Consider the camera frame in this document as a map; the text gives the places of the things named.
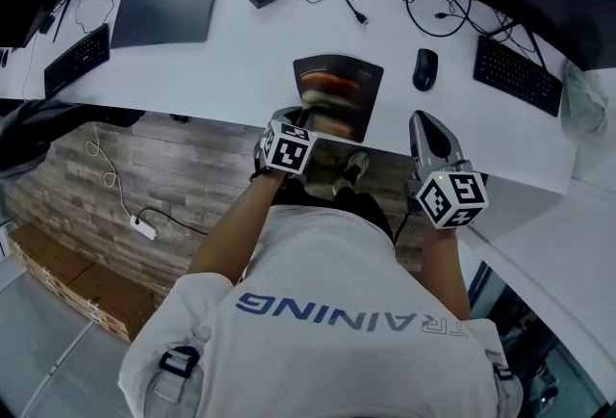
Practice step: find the dark burger print mouse pad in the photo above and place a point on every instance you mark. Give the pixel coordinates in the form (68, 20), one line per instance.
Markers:
(344, 79)

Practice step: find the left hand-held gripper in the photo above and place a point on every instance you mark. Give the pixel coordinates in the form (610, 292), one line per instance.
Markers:
(288, 151)

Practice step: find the person's right forearm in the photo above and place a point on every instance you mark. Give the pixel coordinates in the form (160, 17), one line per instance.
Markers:
(445, 271)

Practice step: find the person's grey shoe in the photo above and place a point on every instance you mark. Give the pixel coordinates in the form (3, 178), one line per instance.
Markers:
(353, 168)

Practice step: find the stack of brown cardboard boxes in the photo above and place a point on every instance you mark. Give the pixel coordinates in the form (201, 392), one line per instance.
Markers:
(82, 283)

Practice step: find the closed dark grey laptop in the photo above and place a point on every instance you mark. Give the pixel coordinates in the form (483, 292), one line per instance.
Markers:
(166, 4)

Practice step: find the person's left forearm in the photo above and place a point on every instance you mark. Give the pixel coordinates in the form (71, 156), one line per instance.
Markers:
(240, 223)

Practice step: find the clear plastic bag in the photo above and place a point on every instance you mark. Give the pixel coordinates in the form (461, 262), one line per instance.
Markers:
(584, 98)

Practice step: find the small white floor power strip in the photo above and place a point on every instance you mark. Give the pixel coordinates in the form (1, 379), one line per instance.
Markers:
(143, 228)

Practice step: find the person's white printed shirt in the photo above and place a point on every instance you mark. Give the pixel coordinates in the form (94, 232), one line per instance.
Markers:
(313, 348)

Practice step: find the black computer mouse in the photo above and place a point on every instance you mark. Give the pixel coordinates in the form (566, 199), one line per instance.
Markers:
(425, 69)

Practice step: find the person's black shorts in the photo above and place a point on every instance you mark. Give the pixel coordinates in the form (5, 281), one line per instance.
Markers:
(356, 206)

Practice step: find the white desk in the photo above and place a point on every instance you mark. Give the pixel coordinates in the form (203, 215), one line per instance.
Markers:
(269, 50)

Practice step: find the black keyboard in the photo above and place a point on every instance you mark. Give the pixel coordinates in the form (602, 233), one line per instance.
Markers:
(517, 75)
(77, 62)

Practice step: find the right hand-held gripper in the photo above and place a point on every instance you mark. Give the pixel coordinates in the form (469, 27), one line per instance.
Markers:
(450, 199)

